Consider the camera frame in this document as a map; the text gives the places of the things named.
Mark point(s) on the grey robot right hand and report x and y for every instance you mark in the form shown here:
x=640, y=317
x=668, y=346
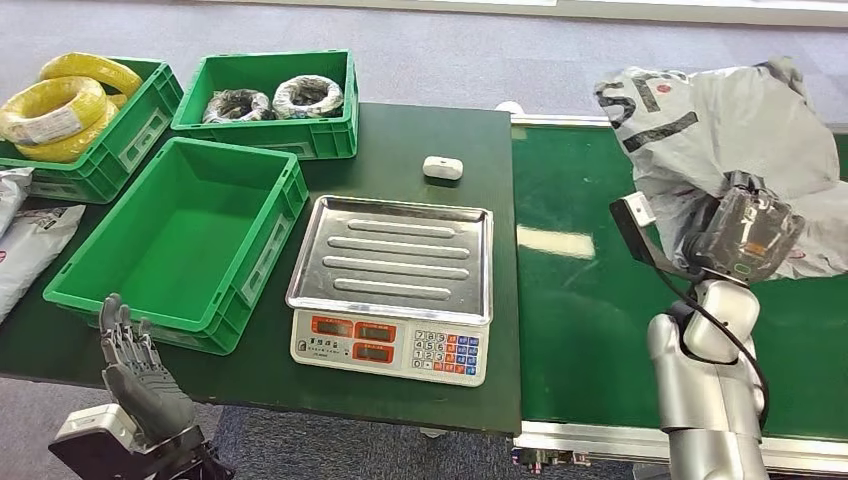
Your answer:
x=748, y=232

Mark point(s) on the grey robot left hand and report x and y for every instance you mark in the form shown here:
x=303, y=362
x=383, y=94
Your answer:
x=146, y=391

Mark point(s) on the grey plastic courier package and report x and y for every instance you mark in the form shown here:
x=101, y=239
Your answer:
x=722, y=126

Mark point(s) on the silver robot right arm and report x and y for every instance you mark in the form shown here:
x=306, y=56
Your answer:
x=709, y=397

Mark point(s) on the empty green plastic crate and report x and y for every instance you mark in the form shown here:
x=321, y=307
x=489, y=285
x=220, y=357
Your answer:
x=172, y=252

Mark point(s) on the grey courier bag black print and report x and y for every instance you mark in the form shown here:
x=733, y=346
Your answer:
x=30, y=252

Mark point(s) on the plain grey courier bag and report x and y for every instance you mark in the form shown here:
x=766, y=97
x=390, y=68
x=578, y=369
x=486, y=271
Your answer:
x=12, y=195

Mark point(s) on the green crate with yellow coils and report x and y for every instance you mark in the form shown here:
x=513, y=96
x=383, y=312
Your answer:
x=129, y=146

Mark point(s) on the small white round knob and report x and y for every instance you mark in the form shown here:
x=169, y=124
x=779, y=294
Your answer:
x=509, y=107

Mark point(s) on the electronic weighing scale steel tray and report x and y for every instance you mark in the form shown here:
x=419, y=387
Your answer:
x=394, y=265

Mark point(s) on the green crate with wrapped coils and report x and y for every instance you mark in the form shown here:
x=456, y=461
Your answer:
x=268, y=139

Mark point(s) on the small white plastic device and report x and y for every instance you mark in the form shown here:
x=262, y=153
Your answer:
x=442, y=167

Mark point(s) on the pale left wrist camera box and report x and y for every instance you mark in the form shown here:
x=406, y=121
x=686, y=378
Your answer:
x=93, y=437

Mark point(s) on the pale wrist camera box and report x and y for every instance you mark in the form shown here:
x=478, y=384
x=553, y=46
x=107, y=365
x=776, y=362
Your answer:
x=93, y=437
x=636, y=222

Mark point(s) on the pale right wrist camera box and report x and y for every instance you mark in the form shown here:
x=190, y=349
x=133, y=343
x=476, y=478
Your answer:
x=636, y=222

